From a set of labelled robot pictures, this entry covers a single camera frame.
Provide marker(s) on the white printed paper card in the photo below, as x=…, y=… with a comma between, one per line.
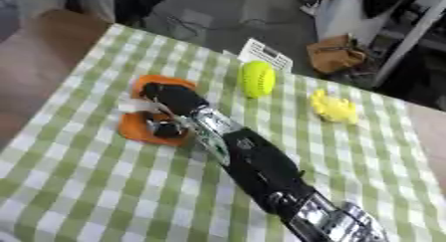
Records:
x=265, y=54

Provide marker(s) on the yellow-green ball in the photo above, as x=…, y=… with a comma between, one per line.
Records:
x=257, y=79

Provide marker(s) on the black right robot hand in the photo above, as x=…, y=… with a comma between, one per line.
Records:
x=174, y=97

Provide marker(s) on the yellow toy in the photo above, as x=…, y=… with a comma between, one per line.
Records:
x=333, y=108

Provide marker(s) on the white pole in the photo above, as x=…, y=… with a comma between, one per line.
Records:
x=408, y=42

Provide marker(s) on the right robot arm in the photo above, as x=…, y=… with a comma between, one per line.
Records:
x=261, y=166

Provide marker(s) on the brown bag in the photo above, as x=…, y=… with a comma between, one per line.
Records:
x=335, y=54

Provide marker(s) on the orange oval block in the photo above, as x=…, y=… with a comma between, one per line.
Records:
x=139, y=126

